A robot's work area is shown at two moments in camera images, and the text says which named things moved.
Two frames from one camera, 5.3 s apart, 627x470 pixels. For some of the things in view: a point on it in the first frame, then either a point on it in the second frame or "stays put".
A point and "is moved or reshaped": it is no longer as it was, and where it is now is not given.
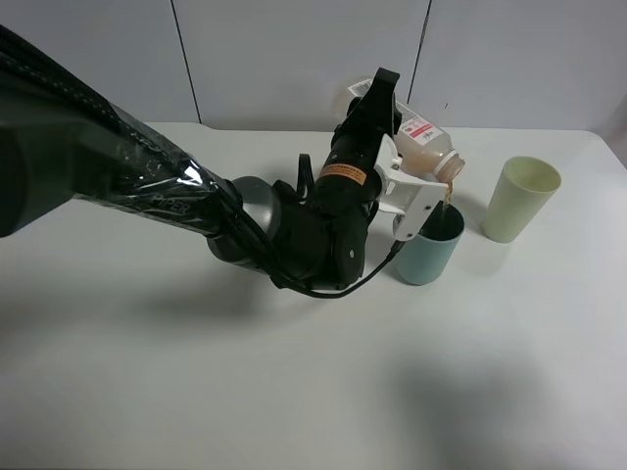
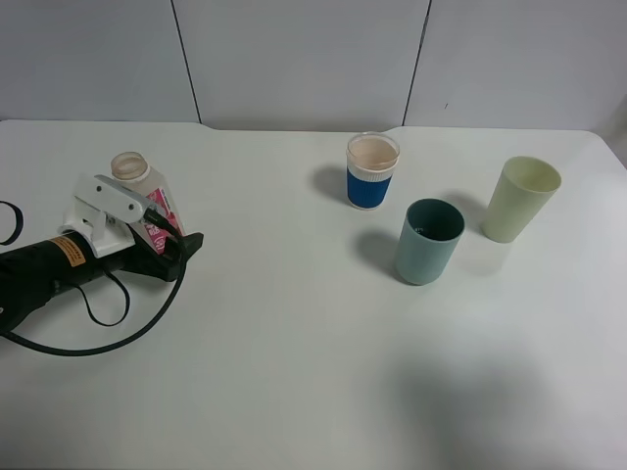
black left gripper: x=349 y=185 -> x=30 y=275
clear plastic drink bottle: x=426 y=151 is moved or reshaped
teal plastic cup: x=426 y=258 stays put
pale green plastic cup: x=519 y=195 stays put
